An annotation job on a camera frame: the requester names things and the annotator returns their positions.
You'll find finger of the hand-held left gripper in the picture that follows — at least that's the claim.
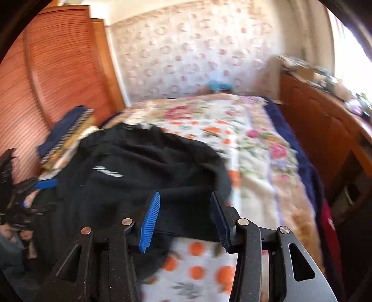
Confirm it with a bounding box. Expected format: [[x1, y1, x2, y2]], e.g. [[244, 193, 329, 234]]
[[13, 178, 59, 194], [27, 203, 57, 217]]

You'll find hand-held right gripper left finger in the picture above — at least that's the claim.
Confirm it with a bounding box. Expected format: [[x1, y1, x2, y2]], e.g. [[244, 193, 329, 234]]
[[43, 191, 161, 302]]

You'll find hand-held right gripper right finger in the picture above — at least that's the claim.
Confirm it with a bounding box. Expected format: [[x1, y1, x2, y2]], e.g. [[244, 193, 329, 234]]
[[210, 192, 332, 302]]

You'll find black garment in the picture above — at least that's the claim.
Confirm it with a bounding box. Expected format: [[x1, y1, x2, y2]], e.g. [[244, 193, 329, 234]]
[[29, 123, 233, 291]]

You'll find person's left hand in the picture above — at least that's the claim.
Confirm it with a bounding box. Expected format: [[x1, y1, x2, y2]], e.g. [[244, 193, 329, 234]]
[[0, 223, 38, 260]]

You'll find olive yellow folded cloth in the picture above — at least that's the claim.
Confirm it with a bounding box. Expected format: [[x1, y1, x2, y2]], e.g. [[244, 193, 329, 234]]
[[42, 116, 98, 170]]

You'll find stack of folded fabrics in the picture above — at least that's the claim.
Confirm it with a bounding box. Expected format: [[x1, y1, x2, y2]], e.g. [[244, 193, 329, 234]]
[[38, 106, 95, 159]]

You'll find white folded cloth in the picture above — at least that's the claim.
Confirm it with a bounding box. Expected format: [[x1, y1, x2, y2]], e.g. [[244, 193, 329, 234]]
[[41, 125, 101, 177]]

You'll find orange fruit print blanket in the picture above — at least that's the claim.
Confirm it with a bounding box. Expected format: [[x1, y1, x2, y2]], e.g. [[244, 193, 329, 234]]
[[128, 116, 271, 302]]

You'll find floral plush blanket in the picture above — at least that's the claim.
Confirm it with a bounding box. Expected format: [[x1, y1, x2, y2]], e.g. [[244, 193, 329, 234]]
[[102, 93, 323, 270]]

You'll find navy blue blanket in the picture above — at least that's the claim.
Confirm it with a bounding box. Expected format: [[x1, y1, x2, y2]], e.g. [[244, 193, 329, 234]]
[[262, 97, 326, 210]]

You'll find wooden louvered wardrobe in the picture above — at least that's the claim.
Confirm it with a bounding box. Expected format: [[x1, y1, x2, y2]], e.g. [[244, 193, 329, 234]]
[[0, 4, 126, 186]]

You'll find red cloth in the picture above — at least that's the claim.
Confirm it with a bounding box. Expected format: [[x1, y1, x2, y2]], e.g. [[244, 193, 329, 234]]
[[320, 199, 342, 279]]

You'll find small blue object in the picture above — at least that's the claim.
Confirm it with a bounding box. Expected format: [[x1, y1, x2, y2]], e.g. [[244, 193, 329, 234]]
[[209, 80, 234, 93]]

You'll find black round object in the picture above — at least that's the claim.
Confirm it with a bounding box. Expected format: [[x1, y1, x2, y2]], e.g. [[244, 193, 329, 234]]
[[344, 183, 362, 207]]

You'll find wooden sideboard cabinet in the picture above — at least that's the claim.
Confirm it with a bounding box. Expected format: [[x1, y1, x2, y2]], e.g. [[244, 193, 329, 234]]
[[279, 71, 372, 215]]

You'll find cardboard box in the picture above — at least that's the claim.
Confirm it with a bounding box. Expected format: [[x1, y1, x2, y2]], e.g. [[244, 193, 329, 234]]
[[293, 66, 319, 83]]

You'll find pile of papers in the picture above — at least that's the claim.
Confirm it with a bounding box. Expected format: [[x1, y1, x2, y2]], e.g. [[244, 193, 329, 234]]
[[277, 55, 309, 69]]

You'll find beige container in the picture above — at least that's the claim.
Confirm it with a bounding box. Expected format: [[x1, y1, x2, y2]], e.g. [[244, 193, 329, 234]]
[[334, 78, 353, 101]]

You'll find bright window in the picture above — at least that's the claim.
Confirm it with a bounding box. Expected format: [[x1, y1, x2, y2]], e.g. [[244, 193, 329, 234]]
[[328, 9, 372, 96]]

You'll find ring-patterned lace headboard cover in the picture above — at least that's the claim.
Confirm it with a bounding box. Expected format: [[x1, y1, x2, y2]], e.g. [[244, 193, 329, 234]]
[[107, 0, 291, 102]]

